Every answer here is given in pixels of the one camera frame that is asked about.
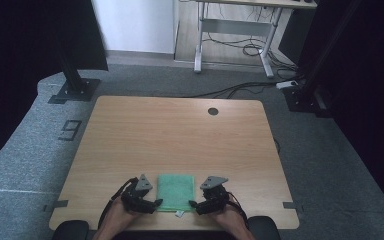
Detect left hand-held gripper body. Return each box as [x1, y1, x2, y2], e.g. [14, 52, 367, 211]
[120, 173, 156, 215]

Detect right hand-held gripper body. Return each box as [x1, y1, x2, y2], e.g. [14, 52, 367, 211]
[196, 175, 231, 216]

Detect green microfibre cloth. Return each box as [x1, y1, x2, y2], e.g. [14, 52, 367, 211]
[156, 173, 196, 219]

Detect person's left hand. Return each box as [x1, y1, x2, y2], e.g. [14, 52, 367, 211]
[104, 198, 142, 232]

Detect person's right hand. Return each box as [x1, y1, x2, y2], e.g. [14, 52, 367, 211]
[209, 203, 248, 233]

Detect black chair armrest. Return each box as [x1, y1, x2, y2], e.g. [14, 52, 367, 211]
[247, 215, 282, 240]
[51, 219, 90, 240]

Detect grey tape strip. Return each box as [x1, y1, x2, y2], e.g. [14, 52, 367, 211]
[281, 201, 304, 212]
[42, 199, 70, 213]

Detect black tape floor marking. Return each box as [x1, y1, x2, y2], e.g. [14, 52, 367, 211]
[57, 119, 83, 142]

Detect black metal stand with base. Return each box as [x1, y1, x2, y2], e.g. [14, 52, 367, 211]
[47, 49, 102, 105]
[282, 0, 364, 118]

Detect white power strip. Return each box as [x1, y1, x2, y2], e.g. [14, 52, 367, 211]
[275, 79, 300, 90]

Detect dark cabinet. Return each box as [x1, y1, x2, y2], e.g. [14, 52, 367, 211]
[277, 7, 312, 65]

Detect black curtain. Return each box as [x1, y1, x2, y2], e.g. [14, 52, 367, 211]
[0, 0, 110, 175]
[298, 0, 384, 223]

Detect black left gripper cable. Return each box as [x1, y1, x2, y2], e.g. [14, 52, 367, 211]
[96, 176, 140, 232]

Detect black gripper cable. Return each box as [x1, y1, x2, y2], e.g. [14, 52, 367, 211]
[96, 176, 140, 232]
[226, 191, 250, 231]

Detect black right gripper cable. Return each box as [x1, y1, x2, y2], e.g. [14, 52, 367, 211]
[226, 191, 250, 231]

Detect black cables on floor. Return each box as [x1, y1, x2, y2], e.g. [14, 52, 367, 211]
[185, 80, 281, 100]

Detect tangled black cables under desk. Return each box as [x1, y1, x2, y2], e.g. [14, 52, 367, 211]
[202, 31, 298, 73]

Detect white metal desk frame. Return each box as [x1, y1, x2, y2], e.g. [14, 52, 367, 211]
[193, 0, 318, 80]

